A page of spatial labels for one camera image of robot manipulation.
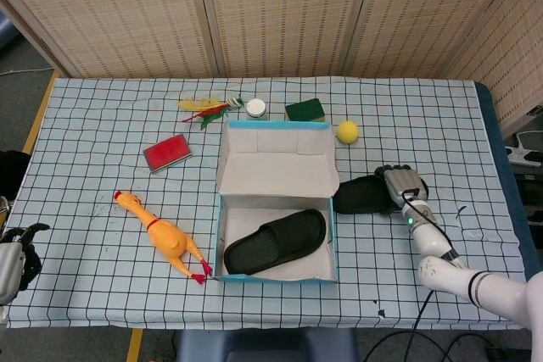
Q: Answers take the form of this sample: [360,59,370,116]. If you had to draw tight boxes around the blue padded table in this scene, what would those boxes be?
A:
[473,81,543,282]

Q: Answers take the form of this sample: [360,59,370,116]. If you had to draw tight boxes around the beige woven folding screen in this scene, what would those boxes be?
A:
[0,0,543,125]

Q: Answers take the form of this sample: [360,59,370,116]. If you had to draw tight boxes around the dark blue chair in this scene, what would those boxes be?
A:
[176,327,360,362]

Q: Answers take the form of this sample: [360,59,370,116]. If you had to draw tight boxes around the yellow red green feather toy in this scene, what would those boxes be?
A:
[176,97,245,131]

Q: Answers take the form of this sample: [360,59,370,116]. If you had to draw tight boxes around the yellow foam ball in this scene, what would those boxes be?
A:
[336,120,361,144]

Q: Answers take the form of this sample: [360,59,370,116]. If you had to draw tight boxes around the yellow rubber chicken toy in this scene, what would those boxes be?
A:
[113,190,212,286]

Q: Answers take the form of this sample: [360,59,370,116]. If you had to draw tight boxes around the white round jar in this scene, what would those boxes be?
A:
[245,98,268,120]

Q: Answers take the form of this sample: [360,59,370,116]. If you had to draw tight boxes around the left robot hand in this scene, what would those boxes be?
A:
[0,222,51,306]

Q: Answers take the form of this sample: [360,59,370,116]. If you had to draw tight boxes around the white floor device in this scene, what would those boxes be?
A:
[504,128,543,166]

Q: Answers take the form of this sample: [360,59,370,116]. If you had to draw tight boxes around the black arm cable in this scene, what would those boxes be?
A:
[400,189,462,362]

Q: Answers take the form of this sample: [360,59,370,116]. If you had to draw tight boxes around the green yellow sponge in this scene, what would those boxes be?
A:
[283,97,327,123]

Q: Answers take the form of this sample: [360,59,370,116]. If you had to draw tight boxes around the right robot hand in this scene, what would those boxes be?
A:
[374,164,429,213]

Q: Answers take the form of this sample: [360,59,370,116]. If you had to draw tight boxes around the red flat case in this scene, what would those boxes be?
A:
[143,134,194,175]

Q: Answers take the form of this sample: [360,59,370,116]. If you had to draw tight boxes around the black floor cables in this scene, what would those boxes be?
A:
[364,330,510,362]

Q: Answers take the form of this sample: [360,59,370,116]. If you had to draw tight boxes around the blue cardboard shoe box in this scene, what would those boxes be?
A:
[211,119,340,285]

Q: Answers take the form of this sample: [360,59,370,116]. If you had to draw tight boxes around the checkered white tablecloth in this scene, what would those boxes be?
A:
[8,75,531,331]

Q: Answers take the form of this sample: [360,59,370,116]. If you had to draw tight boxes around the black bulky object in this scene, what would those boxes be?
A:
[0,149,33,202]

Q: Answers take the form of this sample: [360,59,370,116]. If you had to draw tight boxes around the black slipper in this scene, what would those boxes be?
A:
[333,174,430,215]
[223,209,327,276]

